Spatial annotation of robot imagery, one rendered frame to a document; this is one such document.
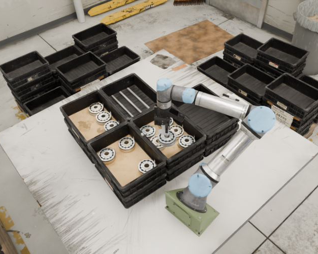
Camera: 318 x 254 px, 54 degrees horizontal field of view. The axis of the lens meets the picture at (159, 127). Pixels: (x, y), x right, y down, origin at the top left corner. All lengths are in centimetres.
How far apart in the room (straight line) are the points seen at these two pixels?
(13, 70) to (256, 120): 261
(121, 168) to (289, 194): 155
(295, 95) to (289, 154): 89
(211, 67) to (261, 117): 210
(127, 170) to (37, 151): 71
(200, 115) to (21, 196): 172
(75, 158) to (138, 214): 60
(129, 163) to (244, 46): 223
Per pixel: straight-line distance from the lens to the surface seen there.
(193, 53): 415
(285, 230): 269
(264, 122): 144
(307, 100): 294
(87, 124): 213
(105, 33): 372
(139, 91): 230
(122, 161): 188
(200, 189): 151
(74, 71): 321
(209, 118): 210
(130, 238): 177
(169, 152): 189
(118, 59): 346
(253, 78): 321
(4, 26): 486
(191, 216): 166
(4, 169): 324
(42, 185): 208
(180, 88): 152
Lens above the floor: 232
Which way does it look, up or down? 47 degrees down
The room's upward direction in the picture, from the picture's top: 3 degrees counter-clockwise
